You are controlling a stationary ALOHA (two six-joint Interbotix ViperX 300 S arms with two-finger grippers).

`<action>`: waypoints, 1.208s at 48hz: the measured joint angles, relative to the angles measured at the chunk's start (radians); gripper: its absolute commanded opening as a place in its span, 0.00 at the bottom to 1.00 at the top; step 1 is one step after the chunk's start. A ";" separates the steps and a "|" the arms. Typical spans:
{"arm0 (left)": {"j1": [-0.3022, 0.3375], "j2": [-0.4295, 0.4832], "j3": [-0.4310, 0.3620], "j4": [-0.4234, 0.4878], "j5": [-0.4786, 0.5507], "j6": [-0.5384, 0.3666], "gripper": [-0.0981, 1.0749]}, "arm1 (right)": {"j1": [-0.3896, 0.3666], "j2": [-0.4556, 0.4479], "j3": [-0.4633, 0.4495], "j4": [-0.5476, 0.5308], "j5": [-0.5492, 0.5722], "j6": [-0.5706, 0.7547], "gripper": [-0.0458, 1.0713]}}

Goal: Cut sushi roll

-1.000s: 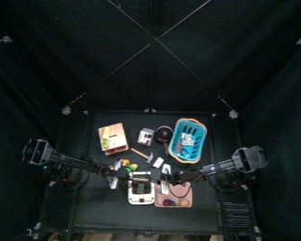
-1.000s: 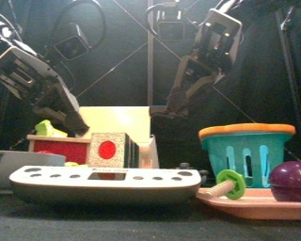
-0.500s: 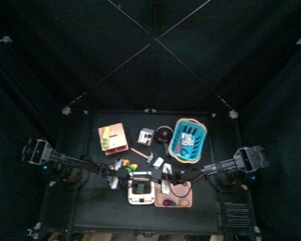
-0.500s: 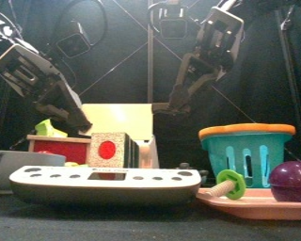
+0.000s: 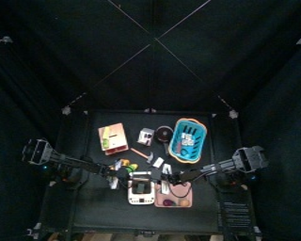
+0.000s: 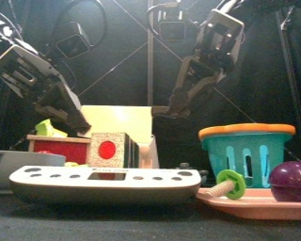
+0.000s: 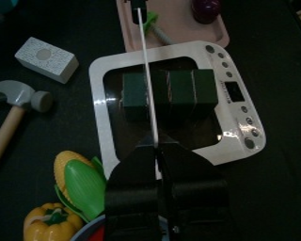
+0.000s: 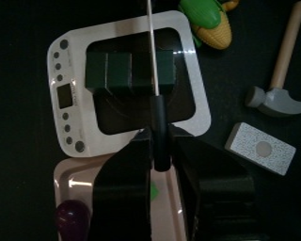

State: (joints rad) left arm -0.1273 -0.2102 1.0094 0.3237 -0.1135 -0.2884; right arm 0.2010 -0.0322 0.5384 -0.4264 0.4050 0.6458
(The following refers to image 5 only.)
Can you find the white toy knife block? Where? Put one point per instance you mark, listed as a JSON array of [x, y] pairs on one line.
[[145, 136]]

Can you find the yellow toy food piece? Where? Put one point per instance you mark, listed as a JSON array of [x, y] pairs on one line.
[[132, 167]]

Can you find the white toy pieces in basket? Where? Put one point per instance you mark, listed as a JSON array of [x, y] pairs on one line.
[[186, 139]]

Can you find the red wooden box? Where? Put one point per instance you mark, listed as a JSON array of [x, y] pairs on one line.
[[114, 138]]

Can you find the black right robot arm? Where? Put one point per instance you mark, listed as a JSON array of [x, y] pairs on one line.
[[228, 164]]

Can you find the black toy pan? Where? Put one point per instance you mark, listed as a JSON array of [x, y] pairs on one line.
[[164, 134]]

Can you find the white toy piece with lines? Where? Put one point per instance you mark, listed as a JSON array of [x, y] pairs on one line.
[[166, 168]]

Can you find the white rectangular toy piece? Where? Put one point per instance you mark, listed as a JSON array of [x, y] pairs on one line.
[[157, 162]]

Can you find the pink plastic tray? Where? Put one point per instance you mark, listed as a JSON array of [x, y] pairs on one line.
[[176, 197]]

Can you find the orange toy food piece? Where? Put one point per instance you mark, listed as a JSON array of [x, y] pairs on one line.
[[124, 162]]

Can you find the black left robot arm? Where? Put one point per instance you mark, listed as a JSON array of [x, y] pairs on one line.
[[69, 161]]

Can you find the orange toy ball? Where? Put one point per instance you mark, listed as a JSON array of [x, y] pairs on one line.
[[184, 203]]

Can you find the green toy piece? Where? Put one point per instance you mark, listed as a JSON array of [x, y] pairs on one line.
[[105, 143]]

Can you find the purple toy ball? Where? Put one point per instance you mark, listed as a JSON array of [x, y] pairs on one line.
[[166, 202]]

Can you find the teal basket orange rim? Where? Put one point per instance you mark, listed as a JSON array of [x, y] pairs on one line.
[[188, 140]]

